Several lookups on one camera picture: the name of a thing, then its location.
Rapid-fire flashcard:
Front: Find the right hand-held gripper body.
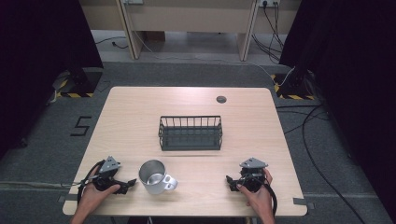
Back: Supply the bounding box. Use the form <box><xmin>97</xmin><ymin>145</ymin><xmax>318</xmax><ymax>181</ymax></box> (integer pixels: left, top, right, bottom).
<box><xmin>237</xmin><ymin>157</ymin><xmax>269</xmax><ymax>193</ymax></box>

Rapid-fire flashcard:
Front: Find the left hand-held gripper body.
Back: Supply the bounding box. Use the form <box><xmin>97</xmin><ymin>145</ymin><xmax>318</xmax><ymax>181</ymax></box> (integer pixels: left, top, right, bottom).
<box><xmin>92</xmin><ymin>155</ymin><xmax>123</xmax><ymax>192</ymax></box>

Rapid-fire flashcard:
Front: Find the metal cup with handle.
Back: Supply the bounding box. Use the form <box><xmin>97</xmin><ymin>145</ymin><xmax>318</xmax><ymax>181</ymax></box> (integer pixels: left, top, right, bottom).
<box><xmin>137</xmin><ymin>159</ymin><xmax>179</xmax><ymax>196</ymax></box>

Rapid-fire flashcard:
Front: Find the person's right hand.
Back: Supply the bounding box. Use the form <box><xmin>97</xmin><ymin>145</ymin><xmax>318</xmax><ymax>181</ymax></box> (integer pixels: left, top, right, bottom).
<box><xmin>235</xmin><ymin>167</ymin><xmax>275</xmax><ymax>218</ymax></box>

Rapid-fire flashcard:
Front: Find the person's left hand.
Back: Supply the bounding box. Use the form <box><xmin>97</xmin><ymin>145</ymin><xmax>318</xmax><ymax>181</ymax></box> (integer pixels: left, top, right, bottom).
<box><xmin>77</xmin><ymin>165</ymin><xmax>121</xmax><ymax>217</ymax></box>

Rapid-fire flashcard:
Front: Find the stand base with hazard tape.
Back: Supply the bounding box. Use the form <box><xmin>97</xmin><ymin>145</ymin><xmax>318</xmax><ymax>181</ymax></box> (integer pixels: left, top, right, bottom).
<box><xmin>270</xmin><ymin>72</ymin><xmax>318</xmax><ymax>102</ymax></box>
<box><xmin>51</xmin><ymin>66</ymin><xmax>105</xmax><ymax>99</ymax></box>

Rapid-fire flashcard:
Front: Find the dark curtain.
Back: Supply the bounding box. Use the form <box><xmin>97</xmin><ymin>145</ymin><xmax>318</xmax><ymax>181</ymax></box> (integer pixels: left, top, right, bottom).
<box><xmin>0</xmin><ymin>0</ymin><xmax>105</xmax><ymax>161</ymax></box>
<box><xmin>278</xmin><ymin>0</ymin><xmax>396</xmax><ymax>216</ymax></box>

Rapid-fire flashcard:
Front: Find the beige wooden desk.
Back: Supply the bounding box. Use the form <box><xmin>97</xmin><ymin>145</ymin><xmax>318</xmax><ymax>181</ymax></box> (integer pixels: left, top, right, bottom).
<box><xmin>78</xmin><ymin>0</ymin><xmax>304</xmax><ymax>63</ymax></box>

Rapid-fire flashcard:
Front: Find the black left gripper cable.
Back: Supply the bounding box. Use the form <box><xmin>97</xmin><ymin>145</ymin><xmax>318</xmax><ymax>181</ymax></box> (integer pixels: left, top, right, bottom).
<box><xmin>76</xmin><ymin>159</ymin><xmax>106</xmax><ymax>205</ymax></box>

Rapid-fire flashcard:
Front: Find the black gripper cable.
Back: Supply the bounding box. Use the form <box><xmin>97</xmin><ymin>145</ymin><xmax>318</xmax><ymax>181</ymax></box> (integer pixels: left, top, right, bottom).
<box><xmin>242</xmin><ymin>174</ymin><xmax>278</xmax><ymax>217</ymax></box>
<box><xmin>76</xmin><ymin>159</ymin><xmax>106</xmax><ymax>205</ymax></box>

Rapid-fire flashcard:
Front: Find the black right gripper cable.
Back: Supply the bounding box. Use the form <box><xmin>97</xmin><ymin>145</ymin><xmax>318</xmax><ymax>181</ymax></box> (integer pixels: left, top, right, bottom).
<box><xmin>242</xmin><ymin>174</ymin><xmax>278</xmax><ymax>217</ymax></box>

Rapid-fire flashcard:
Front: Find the black wire basket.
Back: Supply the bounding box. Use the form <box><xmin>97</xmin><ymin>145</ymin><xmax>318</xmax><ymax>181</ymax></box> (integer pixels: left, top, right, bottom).
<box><xmin>157</xmin><ymin>115</ymin><xmax>224</xmax><ymax>152</ymax></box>

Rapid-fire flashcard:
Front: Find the long black floor cable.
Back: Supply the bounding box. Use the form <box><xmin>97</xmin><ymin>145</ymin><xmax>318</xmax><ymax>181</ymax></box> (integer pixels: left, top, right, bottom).
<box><xmin>276</xmin><ymin>104</ymin><xmax>367</xmax><ymax>224</ymax></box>

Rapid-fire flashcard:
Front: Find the thin pale floor cable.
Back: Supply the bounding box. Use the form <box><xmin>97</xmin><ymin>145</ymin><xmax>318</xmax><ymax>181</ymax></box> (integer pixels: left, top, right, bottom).
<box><xmin>0</xmin><ymin>180</ymin><xmax>82</xmax><ymax>190</ymax></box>

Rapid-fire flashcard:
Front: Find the short black floor cable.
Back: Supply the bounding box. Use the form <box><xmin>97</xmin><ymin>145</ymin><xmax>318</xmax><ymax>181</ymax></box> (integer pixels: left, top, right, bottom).
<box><xmin>94</xmin><ymin>35</ymin><xmax>129</xmax><ymax>50</ymax></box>

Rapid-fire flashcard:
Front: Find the bundle of black cables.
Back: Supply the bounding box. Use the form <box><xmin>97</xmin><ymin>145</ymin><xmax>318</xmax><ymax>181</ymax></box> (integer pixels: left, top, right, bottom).
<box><xmin>250</xmin><ymin>2</ymin><xmax>286</xmax><ymax>64</ymax></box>

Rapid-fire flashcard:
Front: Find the white wall socket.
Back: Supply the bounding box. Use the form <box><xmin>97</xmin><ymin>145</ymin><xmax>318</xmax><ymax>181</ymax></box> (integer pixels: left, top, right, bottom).
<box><xmin>258</xmin><ymin>0</ymin><xmax>282</xmax><ymax>8</ymax></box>

